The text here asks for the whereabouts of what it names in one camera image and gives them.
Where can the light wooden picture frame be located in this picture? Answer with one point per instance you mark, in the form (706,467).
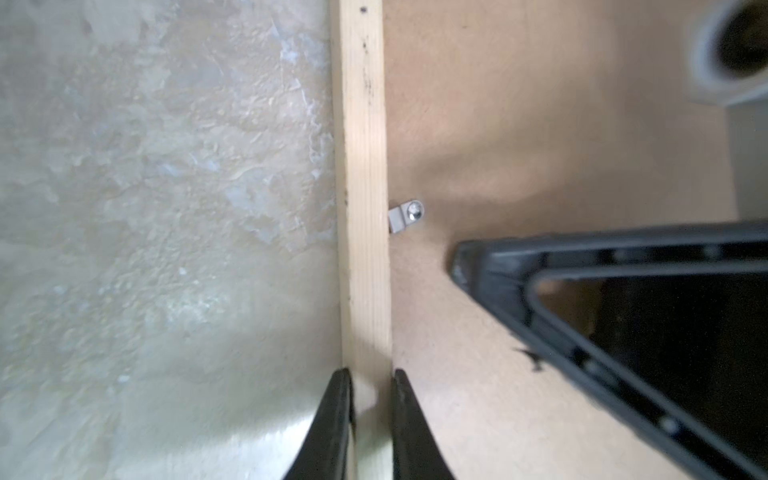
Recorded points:
(360,136)

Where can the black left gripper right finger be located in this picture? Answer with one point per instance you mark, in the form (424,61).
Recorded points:
(416,454)

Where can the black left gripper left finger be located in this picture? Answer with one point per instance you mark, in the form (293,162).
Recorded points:
(323,453)

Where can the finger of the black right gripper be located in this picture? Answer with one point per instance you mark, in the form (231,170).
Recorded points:
(665,327)

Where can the brown frame backing board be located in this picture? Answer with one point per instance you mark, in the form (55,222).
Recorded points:
(517,118)

